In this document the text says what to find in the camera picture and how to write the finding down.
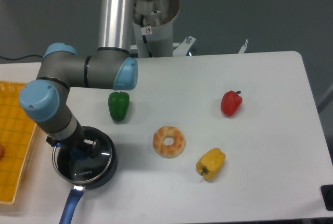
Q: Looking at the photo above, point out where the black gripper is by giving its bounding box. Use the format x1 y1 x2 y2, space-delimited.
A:
46 130 100 158

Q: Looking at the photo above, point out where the glass pot lid blue knob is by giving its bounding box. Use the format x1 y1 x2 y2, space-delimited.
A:
51 129 117 183

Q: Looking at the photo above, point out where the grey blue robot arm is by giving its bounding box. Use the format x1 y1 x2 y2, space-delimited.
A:
19 0 138 159

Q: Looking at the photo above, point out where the green bell pepper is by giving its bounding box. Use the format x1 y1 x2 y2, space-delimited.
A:
108 91 130 122

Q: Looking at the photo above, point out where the glazed donut bread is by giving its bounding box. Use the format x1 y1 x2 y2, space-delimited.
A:
152 126 186 159

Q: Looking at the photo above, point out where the yellow plastic basket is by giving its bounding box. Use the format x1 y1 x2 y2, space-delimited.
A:
1 81 36 205

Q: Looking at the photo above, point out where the yellow bell pepper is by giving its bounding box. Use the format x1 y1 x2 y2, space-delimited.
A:
196 148 226 181

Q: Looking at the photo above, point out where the red bell pepper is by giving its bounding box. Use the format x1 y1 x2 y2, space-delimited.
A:
221 90 242 117

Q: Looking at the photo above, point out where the black device at table edge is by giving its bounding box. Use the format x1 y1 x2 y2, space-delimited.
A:
321 185 333 211

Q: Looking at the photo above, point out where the dark saucepan blue handle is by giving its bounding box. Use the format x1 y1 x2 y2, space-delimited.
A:
51 126 118 224

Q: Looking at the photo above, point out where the black cable on floor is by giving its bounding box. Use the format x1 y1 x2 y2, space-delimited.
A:
0 54 44 62

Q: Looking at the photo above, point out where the black cable on pedestal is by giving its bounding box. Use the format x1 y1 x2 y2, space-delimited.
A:
140 14 152 58

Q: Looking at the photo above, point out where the white metal base frame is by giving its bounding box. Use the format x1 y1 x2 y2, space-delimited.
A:
130 36 249 57

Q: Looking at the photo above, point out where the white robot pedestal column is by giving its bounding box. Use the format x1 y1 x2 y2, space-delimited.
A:
133 0 180 58

